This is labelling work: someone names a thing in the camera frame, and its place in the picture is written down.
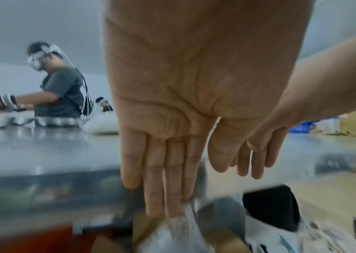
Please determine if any red packet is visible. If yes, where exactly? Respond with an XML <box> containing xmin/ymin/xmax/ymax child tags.
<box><xmin>0</xmin><ymin>226</ymin><xmax>114</xmax><ymax>253</ymax></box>

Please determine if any dark printed packet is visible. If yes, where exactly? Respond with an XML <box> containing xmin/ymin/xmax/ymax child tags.
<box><xmin>315</xmin><ymin>153</ymin><xmax>356</xmax><ymax>177</ymax></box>

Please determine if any blue plastic container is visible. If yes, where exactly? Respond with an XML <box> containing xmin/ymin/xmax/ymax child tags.
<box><xmin>289</xmin><ymin>121</ymin><xmax>317</xmax><ymax>134</ymax></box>

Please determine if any clear plastic bag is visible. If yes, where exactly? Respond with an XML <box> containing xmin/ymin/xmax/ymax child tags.
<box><xmin>140</xmin><ymin>201</ymin><xmax>207</xmax><ymax>253</ymax></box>

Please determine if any person's right hand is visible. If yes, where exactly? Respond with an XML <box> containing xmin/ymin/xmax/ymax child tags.
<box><xmin>230</xmin><ymin>93</ymin><xmax>306</xmax><ymax>180</ymax></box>

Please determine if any white plastic bag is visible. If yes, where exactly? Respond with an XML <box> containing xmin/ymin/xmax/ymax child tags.
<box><xmin>83</xmin><ymin>111</ymin><xmax>119</xmax><ymax>135</ymax></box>

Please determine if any black and white wrist camera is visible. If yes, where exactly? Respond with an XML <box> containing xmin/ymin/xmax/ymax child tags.
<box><xmin>0</xmin><ymin>94</ymin><xmax>28</xmax><ymax>112</ymax></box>

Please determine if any person's left hand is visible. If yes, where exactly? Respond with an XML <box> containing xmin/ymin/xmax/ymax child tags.
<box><xmin>104</xmin><ymin>0</ymin><xmax>315</xmax><ymax>218</ymax></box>

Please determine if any black bag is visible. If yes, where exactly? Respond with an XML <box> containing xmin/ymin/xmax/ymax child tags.
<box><xmin>242</xmin><ymin>185</ymin><xmax>301</xmax><ymax>233</ymax></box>

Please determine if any white plastic container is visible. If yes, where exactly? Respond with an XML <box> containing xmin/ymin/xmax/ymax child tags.
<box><xmin>315</xmin><ymin>117</ymin><xmax>342</xmax><ymax>132</ymax></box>

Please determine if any person's right forearm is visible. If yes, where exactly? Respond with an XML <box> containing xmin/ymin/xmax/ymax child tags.
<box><xmin>283</xmin><ymin>30</ymin><xmax>356</xmax><ymax>124</ymax></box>

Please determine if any white head-mounted camera rig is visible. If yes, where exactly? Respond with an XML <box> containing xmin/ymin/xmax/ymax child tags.
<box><xmin>27</xmin><ymin>43</ymin><xmax>64</xmax><ymax>72</ymax></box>

